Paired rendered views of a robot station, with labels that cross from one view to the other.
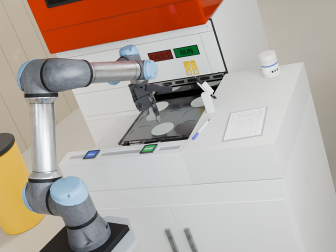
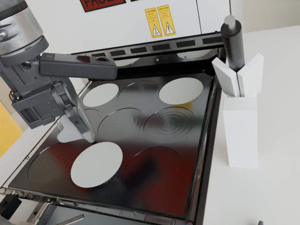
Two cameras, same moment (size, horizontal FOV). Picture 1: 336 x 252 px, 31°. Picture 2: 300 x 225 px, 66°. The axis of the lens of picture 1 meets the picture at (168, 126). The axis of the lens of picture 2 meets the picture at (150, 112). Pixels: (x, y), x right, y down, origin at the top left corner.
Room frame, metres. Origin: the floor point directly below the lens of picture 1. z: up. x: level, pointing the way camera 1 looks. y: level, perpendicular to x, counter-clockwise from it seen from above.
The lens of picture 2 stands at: (2.01, -0.10, 1.20)
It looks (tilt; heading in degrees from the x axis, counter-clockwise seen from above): 37 degrees down; 1
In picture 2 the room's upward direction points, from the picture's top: 20 degrees counter-clockwise
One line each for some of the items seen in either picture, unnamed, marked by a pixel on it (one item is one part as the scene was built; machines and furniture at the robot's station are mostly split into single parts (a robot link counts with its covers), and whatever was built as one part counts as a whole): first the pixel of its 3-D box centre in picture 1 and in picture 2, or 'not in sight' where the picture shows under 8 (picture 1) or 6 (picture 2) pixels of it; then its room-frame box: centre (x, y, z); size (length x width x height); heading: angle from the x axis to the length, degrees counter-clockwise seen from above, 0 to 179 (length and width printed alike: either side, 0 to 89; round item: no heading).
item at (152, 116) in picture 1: (152, 116); (73, 133); (2.36, 0.05, 0.95); 0.06 x 0.03 x 0.09; 97
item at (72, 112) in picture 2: (154, 106); (72, 111); (2.36, 0.03, 0.99); 0.05 x 0.02 x 0.09; 7
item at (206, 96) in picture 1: (207, 94); (240, 106); (2.19, -0.19, 1.03); 0.06 x 0.04 x 0.13; 150
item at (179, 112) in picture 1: (171, 116); (120, 124); (2.40, -0.03, 0.90); 0.34 x 0.34 x 0.01; 60
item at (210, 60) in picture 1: (142, 74); (76, 35); (2.69, 0.03, 1.02); 0.81 x 0.03 x 0.40; 60
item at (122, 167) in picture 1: (126, 167); not in sight; (2.12, 0.21, 0.89); 0.55 x 0.09 x 0.14; 60
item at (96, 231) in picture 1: (85, 227); not in sight; (1.80, 0.39, 0.89); 0.15 x 0.15 x 0.10
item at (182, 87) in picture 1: (183, 94); (145, 71); (2.59, -0.12, 0.89); 0.44 x 0.02 x 0.10; 60
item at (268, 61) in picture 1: (269, 64); not in sight; (2.31, -0.48, 1.01); 0.07 x 0.07 x 0.10
